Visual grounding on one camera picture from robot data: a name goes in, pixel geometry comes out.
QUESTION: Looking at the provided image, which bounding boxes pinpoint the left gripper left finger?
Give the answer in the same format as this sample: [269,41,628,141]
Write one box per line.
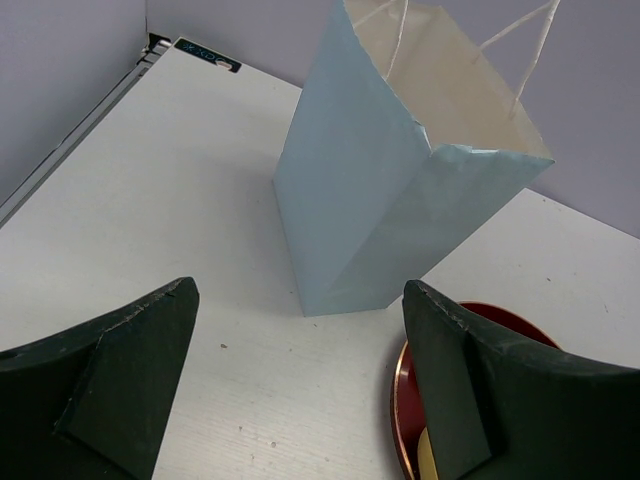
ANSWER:
[1,277,200,479]

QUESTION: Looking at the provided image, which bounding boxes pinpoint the dark red round plate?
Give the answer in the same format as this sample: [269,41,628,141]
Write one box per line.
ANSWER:
[390,301,560,479]

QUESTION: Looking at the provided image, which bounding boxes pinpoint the light blue paper bag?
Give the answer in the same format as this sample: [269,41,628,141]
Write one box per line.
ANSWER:
[273,1,552,316]

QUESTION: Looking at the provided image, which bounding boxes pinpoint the aluminium frame rail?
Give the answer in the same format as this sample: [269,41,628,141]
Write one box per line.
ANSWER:
[0,32,174,229]

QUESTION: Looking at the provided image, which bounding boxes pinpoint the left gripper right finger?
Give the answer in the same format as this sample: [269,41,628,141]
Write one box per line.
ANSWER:
[402,280,639,479]

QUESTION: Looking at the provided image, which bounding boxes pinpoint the small glazed donut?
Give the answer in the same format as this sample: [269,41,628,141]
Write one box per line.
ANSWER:
[417,428,439,480]

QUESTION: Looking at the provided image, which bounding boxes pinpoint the left blue table label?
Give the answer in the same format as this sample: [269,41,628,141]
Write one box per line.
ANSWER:
[174,38,242,73]

